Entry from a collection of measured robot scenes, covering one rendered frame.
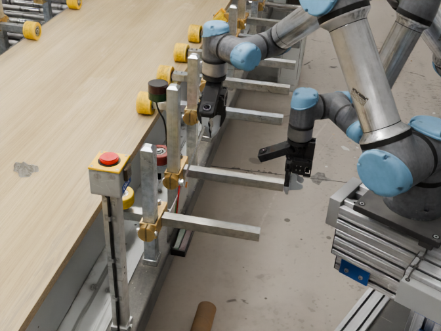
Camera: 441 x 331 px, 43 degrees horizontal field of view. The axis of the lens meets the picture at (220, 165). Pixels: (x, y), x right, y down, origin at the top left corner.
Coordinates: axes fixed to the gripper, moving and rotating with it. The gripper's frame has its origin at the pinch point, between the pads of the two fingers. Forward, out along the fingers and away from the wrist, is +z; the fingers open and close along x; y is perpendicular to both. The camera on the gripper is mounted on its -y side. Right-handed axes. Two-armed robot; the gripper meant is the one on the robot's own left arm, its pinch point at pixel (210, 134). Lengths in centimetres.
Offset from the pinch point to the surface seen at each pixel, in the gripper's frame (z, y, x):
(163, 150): 8.5, 0.5, 15.5
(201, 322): 91, 5, 2
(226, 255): 99, 55, 1
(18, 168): 8, -22, 55
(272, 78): 96, 264, 5
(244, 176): 13.0, -1.1, -11.8
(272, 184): 13.7, -1.8, -21.1
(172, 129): -3.9, -6.1, 10.7
